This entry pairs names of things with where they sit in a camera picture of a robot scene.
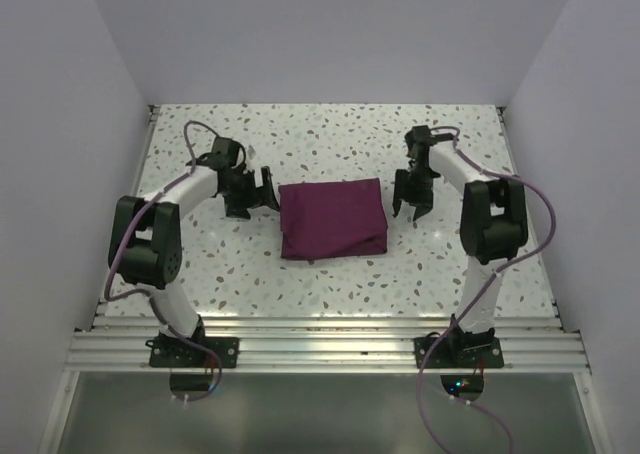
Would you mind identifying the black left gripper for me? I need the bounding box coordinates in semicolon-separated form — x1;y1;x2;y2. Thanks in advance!
221;166;278;219

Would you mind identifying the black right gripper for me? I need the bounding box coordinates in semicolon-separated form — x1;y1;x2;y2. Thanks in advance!
392;166;437;221

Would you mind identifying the purple cloth mat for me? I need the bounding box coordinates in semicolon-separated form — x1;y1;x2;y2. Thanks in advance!
279;178;388;261

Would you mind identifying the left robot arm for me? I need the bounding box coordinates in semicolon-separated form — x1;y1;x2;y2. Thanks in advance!
104;137;280;367

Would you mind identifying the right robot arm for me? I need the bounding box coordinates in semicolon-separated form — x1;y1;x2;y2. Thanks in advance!
392;125;529;369

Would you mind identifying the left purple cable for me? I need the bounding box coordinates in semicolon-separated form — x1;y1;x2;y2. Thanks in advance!
103;120;224;403

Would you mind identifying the purple cable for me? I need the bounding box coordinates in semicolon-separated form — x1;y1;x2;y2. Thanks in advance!
103;120;224;403
415;126;559;454

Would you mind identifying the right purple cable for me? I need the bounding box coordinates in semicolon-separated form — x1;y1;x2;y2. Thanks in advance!
415;126;559;454

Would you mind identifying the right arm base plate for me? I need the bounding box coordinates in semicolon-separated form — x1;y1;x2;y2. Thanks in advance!
425;338;505;369

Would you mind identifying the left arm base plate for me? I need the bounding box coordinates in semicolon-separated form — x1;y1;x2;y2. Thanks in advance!
145;335;240;369

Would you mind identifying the aluminium rail frame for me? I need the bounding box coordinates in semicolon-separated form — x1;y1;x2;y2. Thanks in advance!
37;104;609;454

